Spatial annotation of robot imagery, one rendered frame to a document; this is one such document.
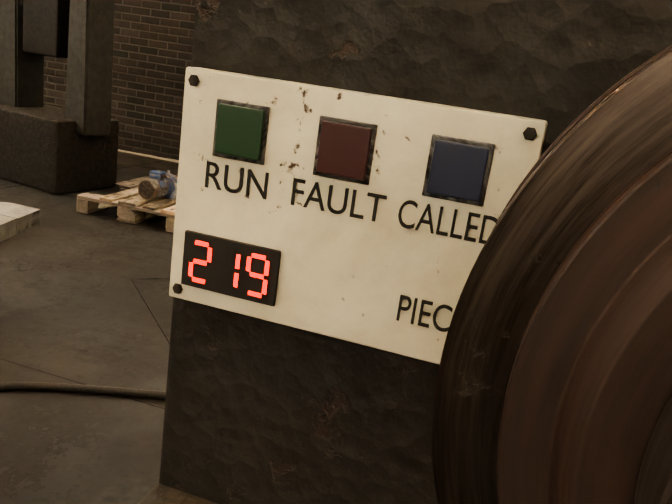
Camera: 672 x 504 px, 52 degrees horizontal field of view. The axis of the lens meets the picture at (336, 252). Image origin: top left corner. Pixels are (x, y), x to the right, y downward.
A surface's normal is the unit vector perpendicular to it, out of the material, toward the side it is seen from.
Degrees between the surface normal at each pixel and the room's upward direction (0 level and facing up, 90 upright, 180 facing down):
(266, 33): 90
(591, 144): 90
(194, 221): 90
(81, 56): 90
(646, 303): 69
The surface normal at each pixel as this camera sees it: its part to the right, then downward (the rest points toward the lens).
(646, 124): -0.31, 0.22
